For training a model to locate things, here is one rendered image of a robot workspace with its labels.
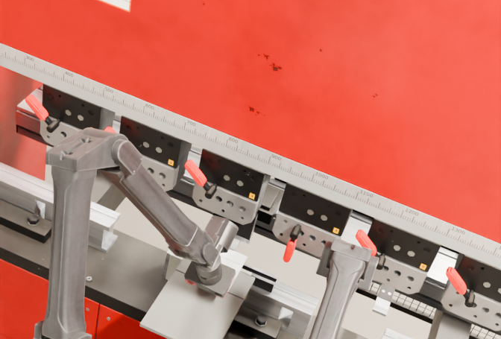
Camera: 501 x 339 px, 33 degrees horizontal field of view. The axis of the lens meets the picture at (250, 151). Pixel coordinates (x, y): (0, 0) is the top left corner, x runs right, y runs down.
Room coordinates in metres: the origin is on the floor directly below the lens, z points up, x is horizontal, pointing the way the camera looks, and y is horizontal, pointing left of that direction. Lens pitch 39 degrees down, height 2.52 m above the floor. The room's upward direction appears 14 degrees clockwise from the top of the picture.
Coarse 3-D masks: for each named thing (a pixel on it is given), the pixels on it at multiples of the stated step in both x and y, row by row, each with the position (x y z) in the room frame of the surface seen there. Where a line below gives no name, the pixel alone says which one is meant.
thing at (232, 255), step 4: (228, 252) 1.46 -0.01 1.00; (232, 252) 1.46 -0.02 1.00; (236, 252) 1.47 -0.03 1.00; (224, 256) 1.44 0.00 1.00; (228, 256) 1.45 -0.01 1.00; (232, 256) 1.45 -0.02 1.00; (236, 256) 1.45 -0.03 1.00; (240, 256) 1.46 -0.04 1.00; (244, 256) 1.46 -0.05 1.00; (232, 260) 1.44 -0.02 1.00; (236, 260) 1.44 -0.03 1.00; (240, 260) 1.44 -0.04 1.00; (244, 260) 1.45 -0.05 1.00; (240, 264) 1.43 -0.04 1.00
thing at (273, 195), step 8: (272, 192) 1.68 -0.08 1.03; (280, 192) 1.70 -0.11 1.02; (264, 200) 1.64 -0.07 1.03; (272, 200) 1.65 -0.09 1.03; (280, 200) 1.67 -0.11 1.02; (264, 208) 1.62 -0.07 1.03; (272, 208) 1.63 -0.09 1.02; (264, 216) 1.61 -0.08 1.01; (272, 216) 1.62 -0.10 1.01; (232, 248) 1.47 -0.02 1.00
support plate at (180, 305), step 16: (176, 272) 1.36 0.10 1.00; (240, 272) 1.41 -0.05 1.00; (176, 288) 1.31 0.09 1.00; (192, 288) 1.32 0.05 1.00; (240, 288) 1.36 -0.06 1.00; (160, 304) 1.25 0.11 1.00; (176, 304) 1.26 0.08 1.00; (192, 304) 1.27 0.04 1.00; (208, 304) 1.28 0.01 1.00; (224, 304) 1.30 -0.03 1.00; (240, 304) 1.31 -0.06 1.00; (144, 320) 1.19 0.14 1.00; (160, 320) 1.21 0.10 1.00; (176, 320) 1.22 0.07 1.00; (192, 320) 1.23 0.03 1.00; (208, 320) 1.24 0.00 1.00; (224, 320) 1.25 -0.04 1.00; (176, 336) 1.17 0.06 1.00; (192, 336) 1.18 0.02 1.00; (208, 336) 1.20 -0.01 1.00
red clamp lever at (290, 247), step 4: (296, 228) 1.34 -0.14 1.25; (300, 228) 1.35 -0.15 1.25; (292, 232) 1.33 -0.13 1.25; (296, 232) 1.33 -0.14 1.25; (292, 236) 1.32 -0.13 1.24; (296, 236) 1.32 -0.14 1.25; (292, 240) 1.33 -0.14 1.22; (296, 240) 1.34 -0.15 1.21; (288, 244) 1.33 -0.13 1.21; (292, 244) 1.33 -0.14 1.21; (288, 248) 1.33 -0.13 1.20; (292, 248) 1.32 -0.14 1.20; (288, 252) 1.33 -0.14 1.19; (292, 252) 1.33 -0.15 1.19; (284, 256) 1.33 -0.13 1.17; (288, 256) 1.33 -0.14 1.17; (284, 260) 1.33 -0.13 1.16; (288, 260) 1.32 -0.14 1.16
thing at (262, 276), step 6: (246, 264) 1.44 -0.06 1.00; (252, 270) 1.43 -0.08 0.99; (258, 270) 1.43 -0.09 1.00; (258, 276) 1.41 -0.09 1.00; (264, 276) 1.42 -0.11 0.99; (270, 276) 1.42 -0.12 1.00; (276, 276) 1.42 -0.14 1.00; (258, 282) 1.40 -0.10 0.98; (264, 282) 1.40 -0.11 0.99; (270, 282) 1.40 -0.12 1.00; (264, 288) 1.40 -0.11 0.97; (270, 288) 1.40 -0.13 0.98
